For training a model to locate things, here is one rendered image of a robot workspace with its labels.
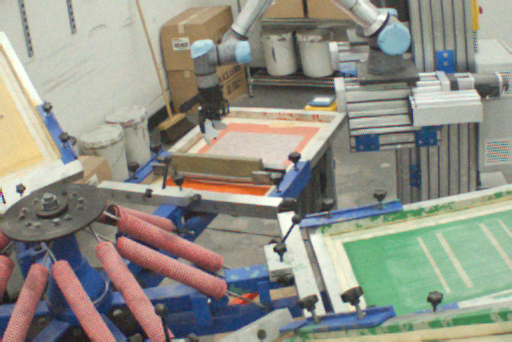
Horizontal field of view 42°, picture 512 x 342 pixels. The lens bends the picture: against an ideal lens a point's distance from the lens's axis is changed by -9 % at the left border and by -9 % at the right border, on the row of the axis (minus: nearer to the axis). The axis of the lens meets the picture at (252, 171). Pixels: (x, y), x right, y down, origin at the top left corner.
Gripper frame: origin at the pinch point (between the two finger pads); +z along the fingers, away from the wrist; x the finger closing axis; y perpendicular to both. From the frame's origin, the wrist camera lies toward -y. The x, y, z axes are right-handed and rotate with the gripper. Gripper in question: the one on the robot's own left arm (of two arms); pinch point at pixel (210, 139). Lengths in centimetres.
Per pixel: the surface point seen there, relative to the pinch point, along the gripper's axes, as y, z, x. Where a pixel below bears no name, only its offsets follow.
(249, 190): 14.0, 16.8, -3.2
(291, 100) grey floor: -104, 112, 316
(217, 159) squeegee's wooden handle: 2.3, 7.0, -1.2
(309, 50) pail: -88, 71, 328
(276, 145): 9.2, 16.7, 32.8
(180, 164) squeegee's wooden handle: -13.2, 10.3, -1.1
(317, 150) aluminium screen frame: 29.4, 13.2, 23.9
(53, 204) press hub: 2, -20, -85
